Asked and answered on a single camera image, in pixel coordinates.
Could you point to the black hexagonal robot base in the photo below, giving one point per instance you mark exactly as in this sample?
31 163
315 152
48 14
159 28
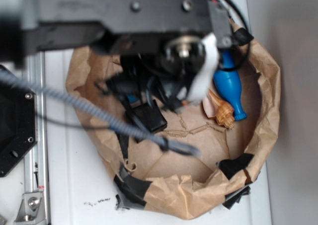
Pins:
17 126

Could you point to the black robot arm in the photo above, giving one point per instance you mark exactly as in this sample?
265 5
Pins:
182 36

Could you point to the black wrapped square block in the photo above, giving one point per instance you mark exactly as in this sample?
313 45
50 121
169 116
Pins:
146 118

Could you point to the brown paper bag container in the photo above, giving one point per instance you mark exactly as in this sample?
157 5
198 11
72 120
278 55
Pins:
229 160

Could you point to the tan conch seashell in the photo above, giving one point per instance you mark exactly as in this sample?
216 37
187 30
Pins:
218 110

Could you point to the blue plastic bottle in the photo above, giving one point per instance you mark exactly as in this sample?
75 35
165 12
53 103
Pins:
228 85

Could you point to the white plastic tray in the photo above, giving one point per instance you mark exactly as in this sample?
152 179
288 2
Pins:
82 193

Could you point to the aluminium extrusion rail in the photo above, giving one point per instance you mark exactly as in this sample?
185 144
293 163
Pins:
36 174

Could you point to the metal corner bracket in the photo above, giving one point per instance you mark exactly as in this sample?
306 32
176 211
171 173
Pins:
32 210

